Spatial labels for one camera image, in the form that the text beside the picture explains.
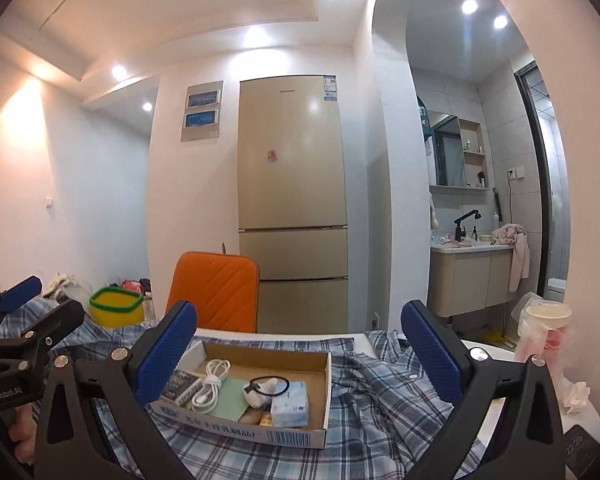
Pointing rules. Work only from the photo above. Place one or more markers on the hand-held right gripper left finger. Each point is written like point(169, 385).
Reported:
point(165, 355)

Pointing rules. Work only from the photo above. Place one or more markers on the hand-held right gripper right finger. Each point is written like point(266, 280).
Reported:
point(432, 355)

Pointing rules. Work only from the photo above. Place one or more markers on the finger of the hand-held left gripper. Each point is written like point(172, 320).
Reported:
point(20, 292)
point(55, 320)

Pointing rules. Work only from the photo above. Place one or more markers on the black tissue packet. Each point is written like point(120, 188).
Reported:
point(180, 386)

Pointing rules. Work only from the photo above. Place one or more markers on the light green card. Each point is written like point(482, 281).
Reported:
point(230, 402)

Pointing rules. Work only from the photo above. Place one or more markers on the light blue tissue packet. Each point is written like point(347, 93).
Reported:
point(290, 405)

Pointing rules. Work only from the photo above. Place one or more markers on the cardboard box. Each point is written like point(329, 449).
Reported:
point(280, 432)

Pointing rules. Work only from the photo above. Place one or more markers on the person's left hand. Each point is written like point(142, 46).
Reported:
point(25, 432)

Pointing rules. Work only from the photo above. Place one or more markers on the pile of grey clothes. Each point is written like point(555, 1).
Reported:
point(65, 287)

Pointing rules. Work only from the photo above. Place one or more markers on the yellow bin with green rim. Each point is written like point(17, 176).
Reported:
point(116, 312)

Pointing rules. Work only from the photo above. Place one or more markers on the blue plaid blanket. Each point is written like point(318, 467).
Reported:
point(375, 390)

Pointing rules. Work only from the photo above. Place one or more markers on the dark and red bags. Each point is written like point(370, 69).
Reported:
point(135, 286)

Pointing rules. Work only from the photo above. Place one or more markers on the orange quilted chair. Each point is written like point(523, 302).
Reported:
point(215, 290)

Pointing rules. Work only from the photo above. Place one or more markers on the beige vanity cabinet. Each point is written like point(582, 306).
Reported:
point(470, 280)

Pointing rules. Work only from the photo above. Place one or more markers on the paper cup in plastic bag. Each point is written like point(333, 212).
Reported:
point(547, 332)

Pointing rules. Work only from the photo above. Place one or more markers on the pink towel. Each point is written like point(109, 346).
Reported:
point(517, 255)

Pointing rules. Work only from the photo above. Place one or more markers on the black faucet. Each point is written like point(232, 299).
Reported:
point(462, 225)

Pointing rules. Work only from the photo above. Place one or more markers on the white toilet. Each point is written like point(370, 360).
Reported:
point(557, 290)

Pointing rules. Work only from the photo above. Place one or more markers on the crumpled white tissue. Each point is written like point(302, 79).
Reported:
point(575, 396)

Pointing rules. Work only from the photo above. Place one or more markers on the black smartphone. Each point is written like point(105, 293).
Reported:
point(582, 450)

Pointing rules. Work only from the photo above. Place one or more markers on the beige refrigerator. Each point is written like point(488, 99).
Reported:
point(292, 210)

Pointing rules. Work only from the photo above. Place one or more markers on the bathroom mirror cabinet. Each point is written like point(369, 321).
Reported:
point(447, 152)

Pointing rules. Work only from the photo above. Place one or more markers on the recessed bathroom shelf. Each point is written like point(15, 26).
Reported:
point(472, 155)

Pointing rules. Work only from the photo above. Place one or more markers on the pink fridge sticker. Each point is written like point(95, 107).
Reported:
point(271, 155)

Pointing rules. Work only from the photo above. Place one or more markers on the fridge energy label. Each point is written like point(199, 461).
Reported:
point(330, 88)

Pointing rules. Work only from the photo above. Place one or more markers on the recessed ceiling light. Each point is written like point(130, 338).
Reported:
point(470, 6)
point(500, 21)

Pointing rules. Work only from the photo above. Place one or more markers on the bathroom wall outlet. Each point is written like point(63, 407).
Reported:
point(514, 172)

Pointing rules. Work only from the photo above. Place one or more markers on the black door frame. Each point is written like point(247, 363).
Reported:
point(535, 170)

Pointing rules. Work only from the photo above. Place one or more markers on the grey wall panel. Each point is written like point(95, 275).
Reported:
point(202, 110)

